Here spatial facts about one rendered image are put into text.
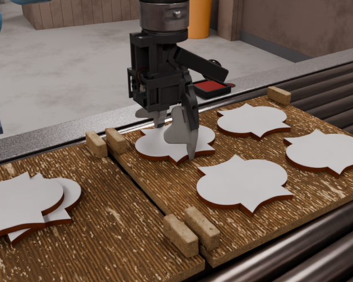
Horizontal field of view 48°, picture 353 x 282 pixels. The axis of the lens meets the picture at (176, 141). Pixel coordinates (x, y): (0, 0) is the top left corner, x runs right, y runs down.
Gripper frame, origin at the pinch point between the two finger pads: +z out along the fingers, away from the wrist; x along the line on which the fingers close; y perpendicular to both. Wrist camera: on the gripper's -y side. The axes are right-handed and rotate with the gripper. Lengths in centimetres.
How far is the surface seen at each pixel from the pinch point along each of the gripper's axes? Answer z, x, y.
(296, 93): 2.5, -9.2, -39.7
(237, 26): 75, -321, -280
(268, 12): 51, -274, -281
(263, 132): -0.2, 5.8, -15.2
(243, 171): -0.2, 14.1, -3.7
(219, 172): -0.2, 12.3, -0.4
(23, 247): 0.9, 12.0, 29.3
